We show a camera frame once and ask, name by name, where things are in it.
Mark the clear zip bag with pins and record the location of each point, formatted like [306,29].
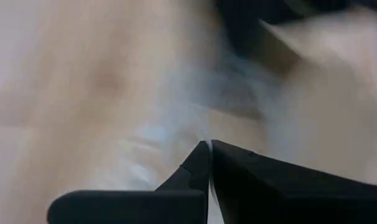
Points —
[188,124]

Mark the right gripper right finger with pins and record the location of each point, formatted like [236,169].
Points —
[285,196]

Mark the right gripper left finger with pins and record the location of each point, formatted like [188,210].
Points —
[129,207]

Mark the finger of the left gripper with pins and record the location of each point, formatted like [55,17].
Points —
[244,18]

